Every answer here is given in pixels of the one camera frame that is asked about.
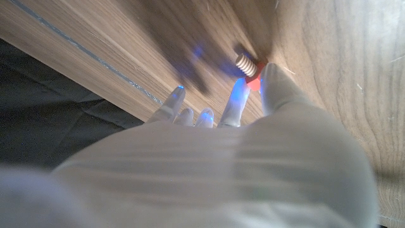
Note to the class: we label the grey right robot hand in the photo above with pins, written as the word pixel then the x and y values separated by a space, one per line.
pixel 221 177

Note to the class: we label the red-headed wooden screw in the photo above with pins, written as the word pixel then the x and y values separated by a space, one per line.
pixel 246 65

